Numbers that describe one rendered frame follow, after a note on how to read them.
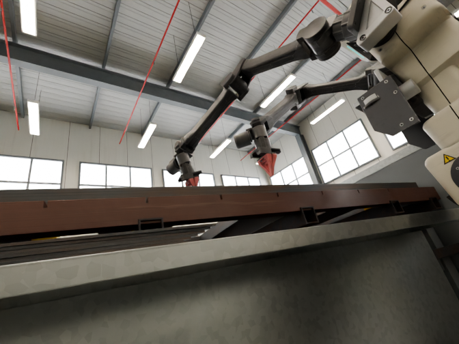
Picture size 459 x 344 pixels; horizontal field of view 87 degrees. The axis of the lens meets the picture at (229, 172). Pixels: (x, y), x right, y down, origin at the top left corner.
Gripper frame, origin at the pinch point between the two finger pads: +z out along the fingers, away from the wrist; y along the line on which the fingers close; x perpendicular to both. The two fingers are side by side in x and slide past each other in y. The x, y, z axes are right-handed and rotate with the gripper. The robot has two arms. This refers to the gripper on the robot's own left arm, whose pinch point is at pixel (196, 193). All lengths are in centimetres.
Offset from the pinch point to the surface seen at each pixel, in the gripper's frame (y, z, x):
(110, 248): 39, 20, 56
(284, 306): 11, 41, 47
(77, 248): 43, 18, 56
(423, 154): -97, 23, 44
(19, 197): 52, 2, 39
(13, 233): 52, 10, 43
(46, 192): 47, 2, 39
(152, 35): -206, -575, -374
